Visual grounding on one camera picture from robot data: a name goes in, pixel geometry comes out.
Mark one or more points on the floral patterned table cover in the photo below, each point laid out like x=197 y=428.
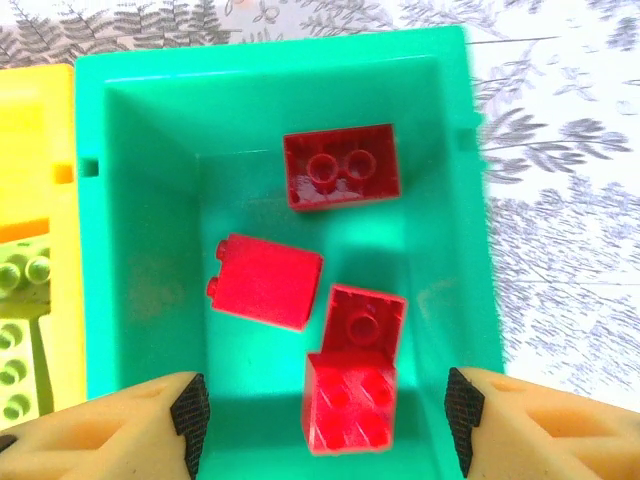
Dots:
x=550 y=250

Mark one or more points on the right gripper tan right finger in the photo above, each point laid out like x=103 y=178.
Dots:
x=550 y=440

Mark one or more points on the right gripper tan left finger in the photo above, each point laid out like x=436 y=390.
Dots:
x=100 y=440

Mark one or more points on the green plastic bin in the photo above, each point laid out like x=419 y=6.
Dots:
x=150 y=225

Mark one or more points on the lime green lego brick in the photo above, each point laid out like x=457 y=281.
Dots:
x=25 y=275
x=15 y=372

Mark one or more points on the small red lego brick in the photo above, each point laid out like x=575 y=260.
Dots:
x=367 y=320
x=350 y=405

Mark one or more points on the yellow plastic bin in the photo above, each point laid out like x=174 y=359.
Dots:
x=65 y=250

